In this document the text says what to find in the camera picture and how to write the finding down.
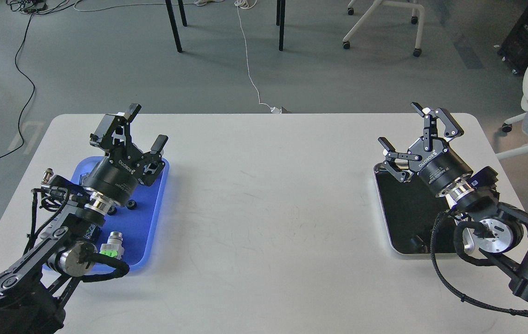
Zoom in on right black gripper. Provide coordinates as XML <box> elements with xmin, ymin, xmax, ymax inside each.
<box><xmin>378</xmin><ymin>102</ymin><xmax>473</xmax><ymax>197</ymax></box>

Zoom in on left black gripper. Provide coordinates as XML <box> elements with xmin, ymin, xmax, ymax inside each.
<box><xmin>82</xmin><ymin>103</ymin><xmax>168</xmax><ymax>206</ymax></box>

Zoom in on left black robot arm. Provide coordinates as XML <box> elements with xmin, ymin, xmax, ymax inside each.
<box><xmin>0</xmin><ymin>103</ymin><xmax>168</xmax><ymax>334</ymax></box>

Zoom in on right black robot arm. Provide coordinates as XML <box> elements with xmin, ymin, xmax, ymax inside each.
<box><xmin>378</xmin><ymin>102</ymin><xmax>528</xmax><ymax>317</ymax></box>

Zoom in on silver metal tray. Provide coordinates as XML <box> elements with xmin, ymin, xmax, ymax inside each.
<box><xmin>373</xmin><ymin>163</ymin><xmax>451</xmax><ymax>256</ymax></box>

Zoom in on blue plastic tray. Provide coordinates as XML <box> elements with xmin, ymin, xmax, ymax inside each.
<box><xmin>83</xmin><ymin>159</ymin><xmax>169</xmax><ymax>271</ymax></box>

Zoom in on green silver push button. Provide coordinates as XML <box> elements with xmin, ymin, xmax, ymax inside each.
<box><xmin>99</xmin><ymin>231</ymin><xmax>125</xmax><ymax>260</ymax></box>

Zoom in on black table legs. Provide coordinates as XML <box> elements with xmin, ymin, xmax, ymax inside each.
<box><xmin>165</xmin><ymin>0</ymin><xmax>287</xmax><ymax>53</ymax></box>

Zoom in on white chair base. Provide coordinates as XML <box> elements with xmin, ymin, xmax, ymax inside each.
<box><xmin>342</xmin><ymin>0</ymin><xmax>426</xmax><ymax>58</ymax></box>

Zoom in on white cable on floor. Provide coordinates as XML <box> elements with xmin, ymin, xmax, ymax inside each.
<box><xmin>74</xmin><ymin>0</ymin><xmax>283</xmax><ymax>114</ymax></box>

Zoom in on black cable on floor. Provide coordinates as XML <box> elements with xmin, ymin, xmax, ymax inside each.
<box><xmin>0</xmin><ymin>0</ymin><xmax>72</xmax><ymax>251</ymax></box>

